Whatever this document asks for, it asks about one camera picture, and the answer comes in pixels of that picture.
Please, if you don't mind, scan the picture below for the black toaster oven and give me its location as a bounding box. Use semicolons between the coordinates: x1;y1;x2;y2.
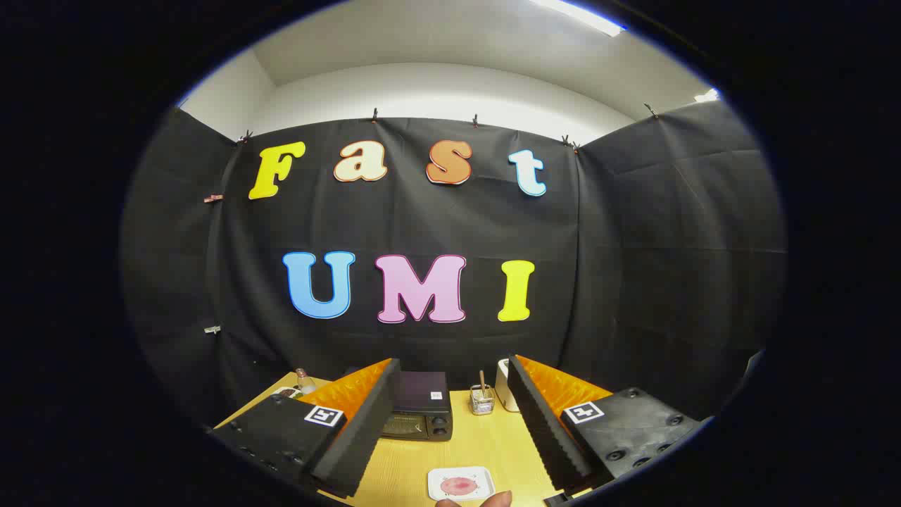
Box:
380;371;455;442

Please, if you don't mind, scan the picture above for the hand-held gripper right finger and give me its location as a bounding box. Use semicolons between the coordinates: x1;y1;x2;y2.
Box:
507;354;705;497

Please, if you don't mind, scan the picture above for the white pop-up toaster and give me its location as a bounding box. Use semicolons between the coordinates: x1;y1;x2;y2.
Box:
495;358;522;413

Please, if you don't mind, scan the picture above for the long ceiling light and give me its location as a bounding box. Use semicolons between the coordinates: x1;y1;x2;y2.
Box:
531;0;626;37

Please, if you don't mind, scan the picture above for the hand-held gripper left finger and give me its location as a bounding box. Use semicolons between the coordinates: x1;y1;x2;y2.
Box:
211;358;402;499

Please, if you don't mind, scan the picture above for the white square plate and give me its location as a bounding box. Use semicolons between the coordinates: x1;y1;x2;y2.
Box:
427;466;496;502

